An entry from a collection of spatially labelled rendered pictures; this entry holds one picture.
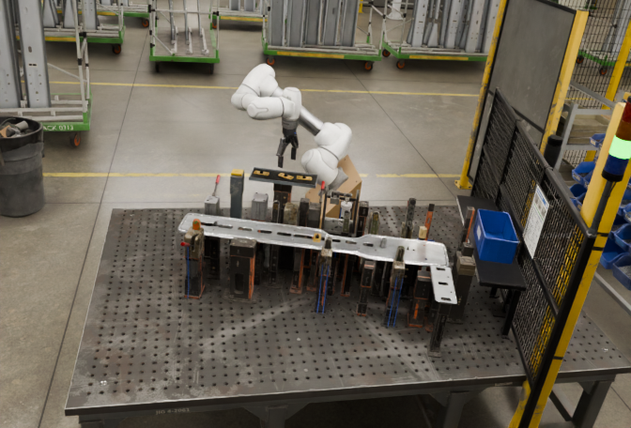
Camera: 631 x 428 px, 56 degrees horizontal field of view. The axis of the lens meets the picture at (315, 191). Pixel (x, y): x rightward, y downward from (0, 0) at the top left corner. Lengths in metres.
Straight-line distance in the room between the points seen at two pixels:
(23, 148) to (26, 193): 0.41
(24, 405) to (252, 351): 1.41
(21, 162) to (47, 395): 2.09
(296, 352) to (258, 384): 0.26
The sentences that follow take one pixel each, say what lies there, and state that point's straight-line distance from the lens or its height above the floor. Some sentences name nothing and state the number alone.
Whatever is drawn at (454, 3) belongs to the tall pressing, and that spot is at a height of 1.07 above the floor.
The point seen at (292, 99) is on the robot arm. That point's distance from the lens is 3.07.
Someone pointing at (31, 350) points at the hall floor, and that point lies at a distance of 4.02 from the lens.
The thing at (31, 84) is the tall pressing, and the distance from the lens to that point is 6.79.
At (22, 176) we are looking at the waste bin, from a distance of 5.22.
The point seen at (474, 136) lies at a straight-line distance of 6.08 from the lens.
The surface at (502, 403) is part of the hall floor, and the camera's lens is 3.87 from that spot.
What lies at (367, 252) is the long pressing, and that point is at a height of 1.00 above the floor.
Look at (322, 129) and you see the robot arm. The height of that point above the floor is 1.28.
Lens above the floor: 2.59
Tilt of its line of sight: 27 degrees down
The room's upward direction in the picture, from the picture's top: 6 degrees clockwise
